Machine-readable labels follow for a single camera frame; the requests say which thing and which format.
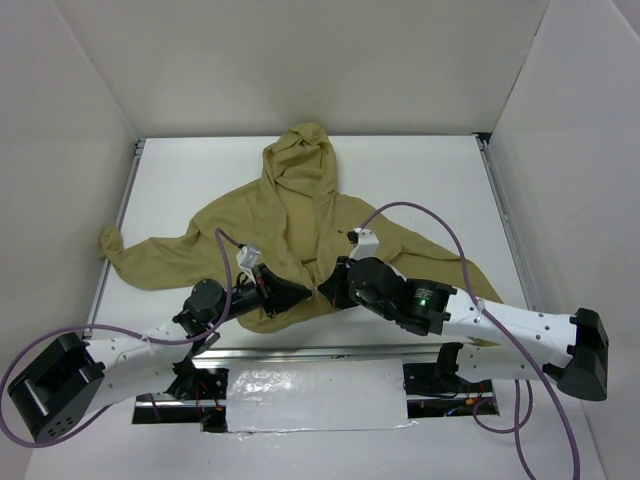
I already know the tan hooded zip jacket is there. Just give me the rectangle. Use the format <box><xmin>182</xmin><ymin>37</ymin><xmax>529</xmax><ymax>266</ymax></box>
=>
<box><xmin>101</xmin><ymin>122</ymin><xmax>500</xmax><ymax>301</ymax></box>

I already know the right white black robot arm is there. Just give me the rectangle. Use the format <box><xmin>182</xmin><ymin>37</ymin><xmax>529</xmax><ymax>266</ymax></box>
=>
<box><xmin>319</xmin><ymin>257</ymin><xmax>610</xmax><ymax>402</ymax></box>

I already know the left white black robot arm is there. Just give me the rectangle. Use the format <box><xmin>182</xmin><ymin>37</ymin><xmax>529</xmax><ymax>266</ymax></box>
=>
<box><xmin>8</xmin><ymin>265</ymin><xmax>312</xmax><ymax>448</ymax></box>

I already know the white foil covered panel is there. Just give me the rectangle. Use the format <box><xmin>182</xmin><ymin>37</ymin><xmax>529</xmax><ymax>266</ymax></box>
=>
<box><xmin>226</xmin><ymin>360</ymin><xmax>410</xmax><ymax>433</ymax></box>

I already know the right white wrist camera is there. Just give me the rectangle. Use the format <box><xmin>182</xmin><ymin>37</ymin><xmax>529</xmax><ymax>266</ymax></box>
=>
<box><xmin>347</xmin><ymin>227</ymin><xmax>380</xmax><ymax>261</ymax></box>

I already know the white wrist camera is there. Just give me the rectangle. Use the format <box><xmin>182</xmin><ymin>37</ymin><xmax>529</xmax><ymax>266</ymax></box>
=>
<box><xmin>236</xmin><ymin>243</ymin><xmax>262</xmax><ymax>271</ymax></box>
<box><xmin>347</xmin><ymin>227</ymin><xmax>380</xmax><ymax>261</ymax></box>

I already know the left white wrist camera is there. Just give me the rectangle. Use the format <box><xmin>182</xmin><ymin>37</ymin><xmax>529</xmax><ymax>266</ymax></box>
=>
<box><xmin>236</xmin><ymin>243</ymin><xmax>262</xmax><ymax>271</ymax></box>

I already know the front aluminium rail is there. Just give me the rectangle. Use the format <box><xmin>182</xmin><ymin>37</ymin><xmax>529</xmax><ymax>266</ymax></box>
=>
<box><xmin>195</xmin><ymin>344</ymin><xmax>442</xmax><ymax>365</ymax></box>

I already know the left aluminium side rail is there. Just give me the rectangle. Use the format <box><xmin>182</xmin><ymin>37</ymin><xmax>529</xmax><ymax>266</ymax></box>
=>
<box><xmin>87</xmin><ymin>138</ymin><xmax>146</xmax><ymax>330</ymax></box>

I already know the aluminium side rail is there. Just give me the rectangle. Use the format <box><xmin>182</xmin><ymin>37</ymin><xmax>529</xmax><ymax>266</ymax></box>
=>
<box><xmin>87</xmin><ymin>138</ymin><xmax>146</xmax><ymax>330</ymax></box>
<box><xmin>473</xmin><ymin>132</ymin><xmax>540</xmax><ymax>310</ymax></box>

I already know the right aluminium side rail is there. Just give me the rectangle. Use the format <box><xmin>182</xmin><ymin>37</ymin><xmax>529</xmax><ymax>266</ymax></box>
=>
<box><xmin>473</xmin><ymin>132</ymin><xmax>540</xmax><ymax>310</ymax></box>

